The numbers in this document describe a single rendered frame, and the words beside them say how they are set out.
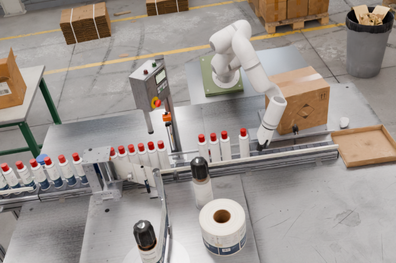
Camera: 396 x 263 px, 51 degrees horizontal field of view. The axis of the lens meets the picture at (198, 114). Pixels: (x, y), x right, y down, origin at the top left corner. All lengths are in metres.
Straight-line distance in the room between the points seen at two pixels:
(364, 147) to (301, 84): 0.49
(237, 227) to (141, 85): 0.78
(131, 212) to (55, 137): 0.96
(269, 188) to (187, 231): 0.50
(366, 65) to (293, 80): 2.13
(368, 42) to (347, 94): 1.55
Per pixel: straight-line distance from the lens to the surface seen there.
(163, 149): 2.17
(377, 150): 2.47
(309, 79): 2.46
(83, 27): 6.02
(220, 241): 1.82
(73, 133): 2.84
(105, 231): 2.11
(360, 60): 4.48
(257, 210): 2.11
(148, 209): 2.13
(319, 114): 2.50
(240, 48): 1.99
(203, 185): 1.93
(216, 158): 2.22
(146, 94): 1.97
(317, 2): 5.55
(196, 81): 3.06
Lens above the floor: 2.46
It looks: 37 degrees down
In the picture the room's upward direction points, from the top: 9 degrees counter-clockwise
